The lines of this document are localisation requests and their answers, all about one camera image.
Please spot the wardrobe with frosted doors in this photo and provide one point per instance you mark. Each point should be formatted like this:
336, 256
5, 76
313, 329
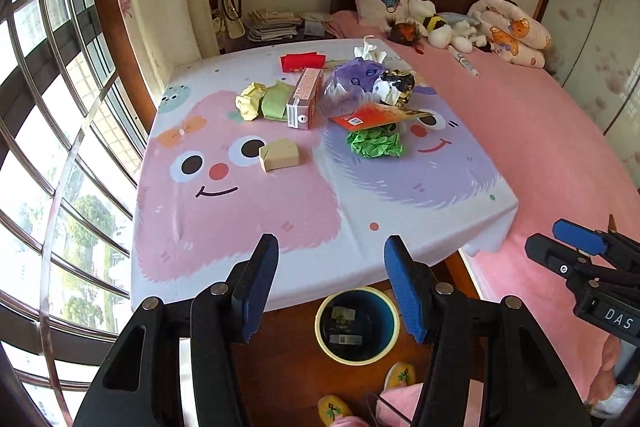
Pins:
590, 32

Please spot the person's left yellow slipper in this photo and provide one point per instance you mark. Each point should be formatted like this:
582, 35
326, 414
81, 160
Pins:
332, 407

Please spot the black and white wrapper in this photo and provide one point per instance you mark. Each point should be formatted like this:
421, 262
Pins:
395, 84

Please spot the dark wooden nightstand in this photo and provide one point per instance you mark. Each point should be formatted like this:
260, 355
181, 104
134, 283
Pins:
235, 44

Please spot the person's right forearm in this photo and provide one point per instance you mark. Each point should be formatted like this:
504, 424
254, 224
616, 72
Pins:
605, 362

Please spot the person's left leg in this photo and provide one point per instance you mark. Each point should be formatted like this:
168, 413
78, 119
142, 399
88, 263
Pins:
350, 422

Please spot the purple plastic bag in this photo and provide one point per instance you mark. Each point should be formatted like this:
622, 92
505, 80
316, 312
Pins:
355, 77

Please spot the red paper sheet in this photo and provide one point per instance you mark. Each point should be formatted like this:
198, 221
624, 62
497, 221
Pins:
300, 62

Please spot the blue plush toy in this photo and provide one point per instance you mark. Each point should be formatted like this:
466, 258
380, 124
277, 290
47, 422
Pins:
456, 18

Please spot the green paper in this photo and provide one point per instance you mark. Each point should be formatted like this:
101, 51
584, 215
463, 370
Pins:
372, 144

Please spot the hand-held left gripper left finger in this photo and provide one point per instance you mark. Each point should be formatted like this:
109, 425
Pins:
260, 287

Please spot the white tote bag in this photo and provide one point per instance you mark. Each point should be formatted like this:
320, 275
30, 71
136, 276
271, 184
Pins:
231, 14

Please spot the bear print rolled blanket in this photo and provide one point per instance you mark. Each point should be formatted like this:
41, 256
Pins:
510, 32

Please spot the bee plush toy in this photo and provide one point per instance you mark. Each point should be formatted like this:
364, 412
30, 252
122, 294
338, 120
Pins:
435, 27

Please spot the round cream rimmed waste bin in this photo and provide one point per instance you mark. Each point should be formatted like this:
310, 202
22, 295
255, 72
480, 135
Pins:
372, 322

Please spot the small white plush toy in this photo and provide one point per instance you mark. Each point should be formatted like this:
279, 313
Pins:
470, 34

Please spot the white marker pen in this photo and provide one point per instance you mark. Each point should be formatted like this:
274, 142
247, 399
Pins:
464, 62

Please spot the person's yellow slipper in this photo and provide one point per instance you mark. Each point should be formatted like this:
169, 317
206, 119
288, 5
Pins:
332, 407
400, 374

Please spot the window with metal grille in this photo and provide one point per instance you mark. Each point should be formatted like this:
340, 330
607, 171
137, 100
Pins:
60, 107

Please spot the light blue box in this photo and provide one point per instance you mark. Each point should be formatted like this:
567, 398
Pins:
314, 28

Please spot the stack of books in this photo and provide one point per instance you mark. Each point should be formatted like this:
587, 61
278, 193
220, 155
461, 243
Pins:
272, 24

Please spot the grey flat packet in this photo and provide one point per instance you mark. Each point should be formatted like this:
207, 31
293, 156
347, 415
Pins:
345, 339

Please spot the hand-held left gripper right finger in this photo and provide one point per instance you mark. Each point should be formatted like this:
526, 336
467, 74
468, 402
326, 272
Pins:
405, 287

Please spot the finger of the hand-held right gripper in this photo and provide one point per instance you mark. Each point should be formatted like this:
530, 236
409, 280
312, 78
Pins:
580, 237
555, 257

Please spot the yellow paper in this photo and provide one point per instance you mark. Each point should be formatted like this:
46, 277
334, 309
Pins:
250, 102

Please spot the small beige box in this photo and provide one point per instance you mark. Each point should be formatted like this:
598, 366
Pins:
280, 157

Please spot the person's right yellow slipper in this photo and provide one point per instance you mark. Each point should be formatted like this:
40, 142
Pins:
400, 374

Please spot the orange packet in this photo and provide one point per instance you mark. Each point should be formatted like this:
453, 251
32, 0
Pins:
370, 116

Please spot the white tissue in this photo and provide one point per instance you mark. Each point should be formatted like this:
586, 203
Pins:
367, 52

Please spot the green snack wrapper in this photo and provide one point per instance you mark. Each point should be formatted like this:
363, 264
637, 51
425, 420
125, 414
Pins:
274, 104

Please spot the round hand fan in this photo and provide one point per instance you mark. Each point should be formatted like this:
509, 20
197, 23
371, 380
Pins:
315, 15

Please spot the brown feathery toy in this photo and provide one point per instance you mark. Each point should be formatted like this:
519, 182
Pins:
405, 32

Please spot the pink bed sheet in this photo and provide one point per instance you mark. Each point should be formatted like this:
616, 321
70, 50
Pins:
540, 132

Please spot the strawberry milk carton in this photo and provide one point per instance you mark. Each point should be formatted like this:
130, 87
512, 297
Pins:
302, 99

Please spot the small dark printed packet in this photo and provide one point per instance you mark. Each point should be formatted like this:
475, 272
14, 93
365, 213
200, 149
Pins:
344, 318

